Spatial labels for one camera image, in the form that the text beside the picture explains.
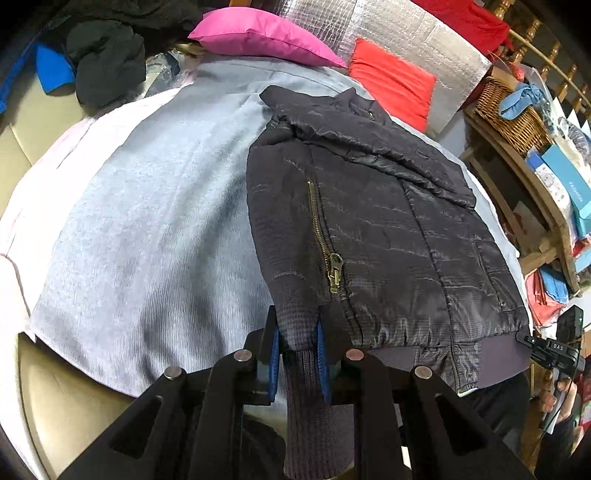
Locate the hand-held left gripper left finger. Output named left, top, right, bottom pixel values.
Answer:
left=58, top=307, right=282, bottom=480

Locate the beige sofa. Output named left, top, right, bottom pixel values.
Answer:
left=0, top=83, right=144, bottom=478

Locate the bright blue garment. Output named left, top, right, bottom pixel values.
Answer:
left=0, top=41, right=77, bottom=112

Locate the wooden stair railing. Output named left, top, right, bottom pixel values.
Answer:
left=489, top=0, right=591, bottom=121

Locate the dark grey crumpled garment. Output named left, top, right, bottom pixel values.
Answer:
left=67, top=21, right=146, bottom=109

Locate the wicker basket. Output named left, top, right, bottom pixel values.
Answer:
left=475, top=76, right=552, bottom=158

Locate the red fleece cloth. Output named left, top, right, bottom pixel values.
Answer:
left=411, top=0, right=513, bottom=61

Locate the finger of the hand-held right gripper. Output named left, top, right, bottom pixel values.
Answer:
left=515, top=333, right=539, bottom=359

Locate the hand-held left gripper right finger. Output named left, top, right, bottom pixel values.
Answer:
left=314, top=318, right=536, bottom=480

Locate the dark quilted zip jacket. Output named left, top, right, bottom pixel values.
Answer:
left=246, top=85, right=533, bottom=480

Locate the coral red cloth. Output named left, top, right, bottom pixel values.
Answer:
left=526, top=270, right=568, bottom=328

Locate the pale pink sheet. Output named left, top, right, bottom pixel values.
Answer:
left=0, top=88, right=185, bottom=264

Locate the red pillow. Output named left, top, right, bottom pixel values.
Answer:
left=347, top=39, right=437, bottom=132

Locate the light blue cloth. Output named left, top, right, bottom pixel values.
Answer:
left=499, top=83, right=548, bottom=121

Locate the person's dark clothing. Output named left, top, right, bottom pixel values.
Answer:
left=459, top=371, right=536, bottom=450

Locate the teal cardboard box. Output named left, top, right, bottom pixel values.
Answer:
left=540, top=143, right=591, bottom=236

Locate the light grey blanket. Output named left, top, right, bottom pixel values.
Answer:
left=30, top=60, right=527, bottom=402

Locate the silver foil insulation mat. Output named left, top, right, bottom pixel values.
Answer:
left=272, top=0, right=492, bottom=139

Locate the pink pillow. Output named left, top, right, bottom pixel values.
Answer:
left=188, top=7, right=348, bottom=69

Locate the person's right hand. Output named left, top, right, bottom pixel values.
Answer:
left=539, top=374, right=579, bottom=422

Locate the wooden bench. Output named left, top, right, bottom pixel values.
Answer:
left=462, top=106, right=583, bottom=296

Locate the clear plastic bag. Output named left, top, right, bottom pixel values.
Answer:
left=145, top=48, right=195, bottom=97

